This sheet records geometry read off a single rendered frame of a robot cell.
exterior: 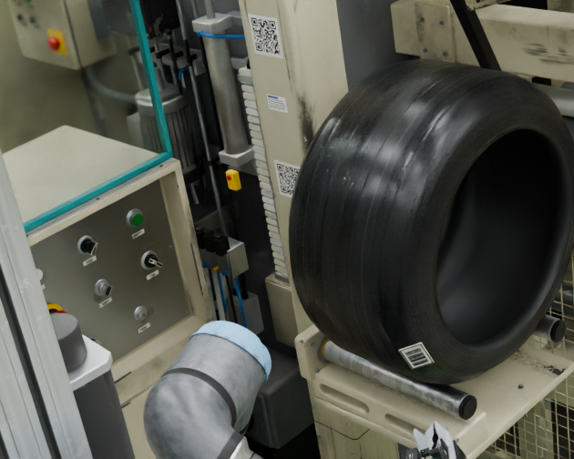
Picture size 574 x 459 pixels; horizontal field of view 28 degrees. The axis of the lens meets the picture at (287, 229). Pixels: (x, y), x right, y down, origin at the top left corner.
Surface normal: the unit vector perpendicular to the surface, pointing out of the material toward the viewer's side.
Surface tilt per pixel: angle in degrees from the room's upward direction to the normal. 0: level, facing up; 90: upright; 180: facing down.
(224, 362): 37
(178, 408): 31
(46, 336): 90
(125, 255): 90
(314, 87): 90
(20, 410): 90
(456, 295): 25
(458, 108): 43
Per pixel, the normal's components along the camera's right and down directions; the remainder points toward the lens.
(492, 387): -0.15, -0.87
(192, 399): 0.14, -0.62
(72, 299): 0.69, 0.24
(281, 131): -0.70, 0.43
